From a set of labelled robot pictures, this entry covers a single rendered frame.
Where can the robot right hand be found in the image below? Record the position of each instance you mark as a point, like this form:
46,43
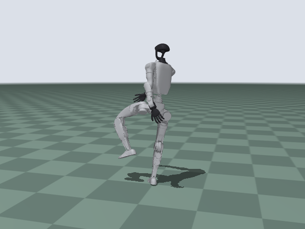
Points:
141,97

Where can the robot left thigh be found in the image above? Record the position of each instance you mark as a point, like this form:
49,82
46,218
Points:
134,109

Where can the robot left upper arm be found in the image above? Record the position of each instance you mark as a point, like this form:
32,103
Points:
149,72

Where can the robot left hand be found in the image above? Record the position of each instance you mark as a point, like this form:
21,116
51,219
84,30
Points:
154,113

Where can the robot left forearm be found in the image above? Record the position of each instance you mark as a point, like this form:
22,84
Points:
149,94

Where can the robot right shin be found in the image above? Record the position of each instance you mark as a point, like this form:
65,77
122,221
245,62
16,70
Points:
156,161

